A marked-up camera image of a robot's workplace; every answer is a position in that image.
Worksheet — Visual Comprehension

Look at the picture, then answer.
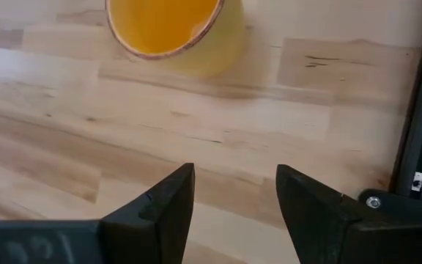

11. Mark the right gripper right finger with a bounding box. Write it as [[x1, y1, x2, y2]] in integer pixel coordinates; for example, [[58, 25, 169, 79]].
[[275, 164, 363, 264]]

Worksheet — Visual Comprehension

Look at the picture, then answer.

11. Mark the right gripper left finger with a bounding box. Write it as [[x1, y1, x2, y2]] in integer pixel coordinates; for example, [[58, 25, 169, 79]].
[[100, 163, 196, 264]]

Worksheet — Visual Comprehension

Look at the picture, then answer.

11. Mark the yellow coffee mug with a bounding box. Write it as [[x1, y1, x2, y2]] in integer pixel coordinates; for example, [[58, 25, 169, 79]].
[[104, 0, 248, 78]]

